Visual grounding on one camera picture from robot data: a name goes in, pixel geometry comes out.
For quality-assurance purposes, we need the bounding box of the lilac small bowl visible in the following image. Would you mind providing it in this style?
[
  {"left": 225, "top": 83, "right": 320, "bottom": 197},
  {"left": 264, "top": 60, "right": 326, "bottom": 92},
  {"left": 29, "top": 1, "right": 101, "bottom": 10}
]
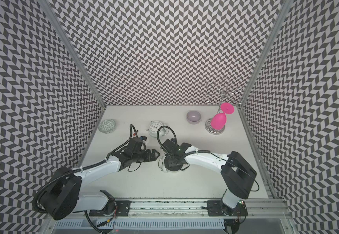
[{"left": 186, "top": 110, "right": 202, "bottom": 124}]

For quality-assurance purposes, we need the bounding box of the pink plastic wine glass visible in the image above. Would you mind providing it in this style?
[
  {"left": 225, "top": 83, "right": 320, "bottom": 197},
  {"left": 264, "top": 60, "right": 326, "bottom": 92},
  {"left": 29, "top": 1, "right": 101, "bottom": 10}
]
[{"left": 210, "top": 102, "right": 235, "bottom": 130}]

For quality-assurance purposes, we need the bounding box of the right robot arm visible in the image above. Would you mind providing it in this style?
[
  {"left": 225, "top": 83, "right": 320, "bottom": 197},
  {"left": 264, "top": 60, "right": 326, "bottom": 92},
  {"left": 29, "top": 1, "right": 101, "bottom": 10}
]
[{"left": 156, "top": 126, "right": 258, "bottom": 218}]

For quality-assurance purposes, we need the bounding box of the white alarm clock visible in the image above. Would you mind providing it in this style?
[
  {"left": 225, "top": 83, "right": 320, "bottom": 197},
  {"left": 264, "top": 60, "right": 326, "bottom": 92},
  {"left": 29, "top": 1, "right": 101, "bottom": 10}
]
[
  {"left": 158, "top": 156, "right": 188, "bottom": 173},
  {"left": 148, "top": 121, "right": 169, "bottom": 137}
]

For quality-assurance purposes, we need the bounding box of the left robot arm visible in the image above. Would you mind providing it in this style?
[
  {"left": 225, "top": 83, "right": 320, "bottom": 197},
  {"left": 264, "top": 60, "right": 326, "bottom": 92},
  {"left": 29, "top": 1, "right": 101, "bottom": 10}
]
[{"left": 32, "top": 125, "right": 160, "bottom": 220}]

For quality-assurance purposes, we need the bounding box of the green patterned glass dish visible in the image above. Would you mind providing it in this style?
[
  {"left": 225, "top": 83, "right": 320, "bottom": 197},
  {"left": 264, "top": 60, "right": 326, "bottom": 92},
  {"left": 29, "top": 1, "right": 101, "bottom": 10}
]
[{"left": 98, "top": 119, "right": 116, "bottom": 134}]

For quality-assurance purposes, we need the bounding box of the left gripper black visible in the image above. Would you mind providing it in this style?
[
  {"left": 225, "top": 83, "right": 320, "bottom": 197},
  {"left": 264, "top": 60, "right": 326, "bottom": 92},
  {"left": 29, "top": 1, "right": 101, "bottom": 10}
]
[{"left": 132, "top": 148, "right": 161, "bottom": 163}]

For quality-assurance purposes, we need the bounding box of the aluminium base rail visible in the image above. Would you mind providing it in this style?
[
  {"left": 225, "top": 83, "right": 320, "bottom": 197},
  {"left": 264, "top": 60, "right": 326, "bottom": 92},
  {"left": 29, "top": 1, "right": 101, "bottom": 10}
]
[{"left": 49, "top": 198, "right": 290, "bottom": 220}]

